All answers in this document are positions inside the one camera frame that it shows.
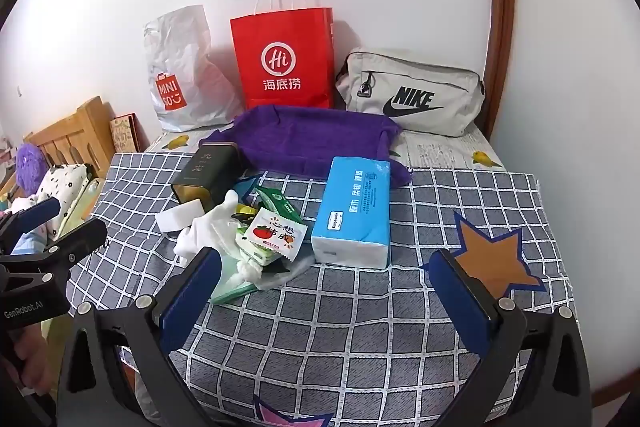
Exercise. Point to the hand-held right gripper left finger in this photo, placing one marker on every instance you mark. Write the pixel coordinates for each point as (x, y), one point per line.
(192, 302)

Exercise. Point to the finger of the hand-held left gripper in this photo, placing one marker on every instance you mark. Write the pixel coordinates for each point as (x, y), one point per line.
(80, 238)
(40, 208)

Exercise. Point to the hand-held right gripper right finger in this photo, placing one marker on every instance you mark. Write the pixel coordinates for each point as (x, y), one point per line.
(460, 302)

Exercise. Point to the white sponge block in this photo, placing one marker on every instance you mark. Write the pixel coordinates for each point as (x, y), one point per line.
(175, 217)

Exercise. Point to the white snack packet tomato print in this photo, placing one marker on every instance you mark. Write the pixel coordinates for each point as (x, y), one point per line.
(277, 232)

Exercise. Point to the green snack packet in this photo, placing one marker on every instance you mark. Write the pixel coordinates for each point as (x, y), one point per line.
(275, 202)

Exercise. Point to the person's left hand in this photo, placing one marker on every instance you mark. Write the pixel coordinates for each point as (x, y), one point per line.
(31, 357)

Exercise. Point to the white polka dot cloth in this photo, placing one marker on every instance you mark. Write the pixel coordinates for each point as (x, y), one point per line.
(60, 187)

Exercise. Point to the purple plush toy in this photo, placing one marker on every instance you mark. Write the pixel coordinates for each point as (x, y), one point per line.
(29, 169)

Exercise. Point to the green white small packet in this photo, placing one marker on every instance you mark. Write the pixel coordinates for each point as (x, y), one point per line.
(252, 249)

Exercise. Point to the light wooden headboard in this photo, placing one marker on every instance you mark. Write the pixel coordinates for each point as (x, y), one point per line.
(75, 132)

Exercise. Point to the clear plastic wrapper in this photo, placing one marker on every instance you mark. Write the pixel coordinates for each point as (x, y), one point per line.
(287, 272)

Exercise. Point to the patterned flat box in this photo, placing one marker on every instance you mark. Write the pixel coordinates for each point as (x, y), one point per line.
(123, 133)

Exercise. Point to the grey checkered blanket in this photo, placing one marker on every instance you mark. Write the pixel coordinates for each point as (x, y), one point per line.
(350, 327)

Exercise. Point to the dark green tin box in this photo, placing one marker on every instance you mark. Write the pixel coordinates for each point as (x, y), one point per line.
(207, 172)

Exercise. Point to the blue tissue pack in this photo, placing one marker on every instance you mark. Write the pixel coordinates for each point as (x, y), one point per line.
(355, 207)

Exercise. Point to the white plastic shopping bag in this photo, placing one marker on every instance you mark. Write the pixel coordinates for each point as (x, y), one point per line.
(185, 72)

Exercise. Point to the purple towel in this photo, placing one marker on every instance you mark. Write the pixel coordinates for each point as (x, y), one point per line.
(300, 134)

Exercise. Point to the grey waist bag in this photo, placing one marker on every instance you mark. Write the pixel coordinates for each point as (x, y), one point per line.
(415, 92)

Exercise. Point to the red paper shopping bag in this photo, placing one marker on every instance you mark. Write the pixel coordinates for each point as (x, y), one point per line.
(282, 57)

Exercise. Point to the brown wooden door frame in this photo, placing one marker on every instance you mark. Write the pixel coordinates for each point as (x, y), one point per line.
(502, 32)

